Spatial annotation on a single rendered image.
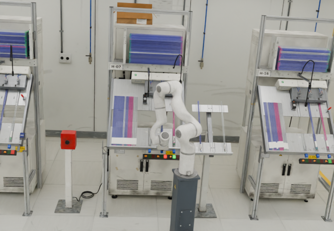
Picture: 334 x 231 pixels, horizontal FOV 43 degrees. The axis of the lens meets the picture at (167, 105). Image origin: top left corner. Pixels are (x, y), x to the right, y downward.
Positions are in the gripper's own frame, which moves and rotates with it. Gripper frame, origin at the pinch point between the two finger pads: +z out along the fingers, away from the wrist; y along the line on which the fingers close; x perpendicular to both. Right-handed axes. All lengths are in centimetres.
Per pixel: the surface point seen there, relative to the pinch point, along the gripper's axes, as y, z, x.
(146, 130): -14.3, 5.5, 19.5
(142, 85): -19, 5, 67
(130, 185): -27, 66, -15
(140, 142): -19.0, 5.5, 8.1
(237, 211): 80, 64, -40
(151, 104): -9.7, 5.5, 47.4
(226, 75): 95, 128, 158
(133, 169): -24, 53, -2
